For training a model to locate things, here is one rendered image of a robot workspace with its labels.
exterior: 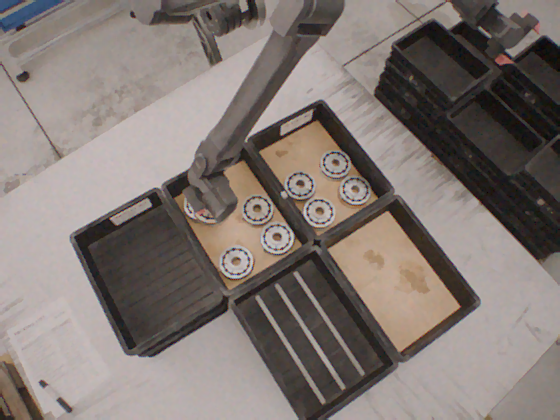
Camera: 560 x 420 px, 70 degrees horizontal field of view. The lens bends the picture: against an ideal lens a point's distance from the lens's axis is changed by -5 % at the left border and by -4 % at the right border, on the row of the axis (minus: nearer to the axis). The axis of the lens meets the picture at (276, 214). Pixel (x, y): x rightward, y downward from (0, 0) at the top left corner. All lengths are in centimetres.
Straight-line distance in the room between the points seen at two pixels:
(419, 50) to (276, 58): 163
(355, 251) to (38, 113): 213
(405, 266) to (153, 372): 85
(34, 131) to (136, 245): 157
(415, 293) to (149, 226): 84
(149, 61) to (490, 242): 218
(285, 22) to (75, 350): 118
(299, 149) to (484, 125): 114
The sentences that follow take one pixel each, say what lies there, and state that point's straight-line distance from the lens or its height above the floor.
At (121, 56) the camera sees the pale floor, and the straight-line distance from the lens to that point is 291.
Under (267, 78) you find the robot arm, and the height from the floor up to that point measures 150.
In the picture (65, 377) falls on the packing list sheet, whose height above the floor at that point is 70.
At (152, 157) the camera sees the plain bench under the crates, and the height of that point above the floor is 70.
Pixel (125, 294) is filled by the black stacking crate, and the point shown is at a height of 83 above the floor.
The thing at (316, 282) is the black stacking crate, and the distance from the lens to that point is 127.
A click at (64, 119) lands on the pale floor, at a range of 274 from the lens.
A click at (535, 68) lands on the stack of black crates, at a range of 250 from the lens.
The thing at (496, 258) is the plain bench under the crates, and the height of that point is 70.
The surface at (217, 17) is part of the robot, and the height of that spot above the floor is 117.
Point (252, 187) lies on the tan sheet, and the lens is 135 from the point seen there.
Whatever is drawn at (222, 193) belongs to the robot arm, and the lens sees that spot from 88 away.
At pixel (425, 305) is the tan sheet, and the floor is 83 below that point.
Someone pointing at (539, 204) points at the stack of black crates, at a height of 49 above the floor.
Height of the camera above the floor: 206
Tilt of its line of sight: 69 degrees down
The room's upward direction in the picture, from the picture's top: 5 degrees clockwise
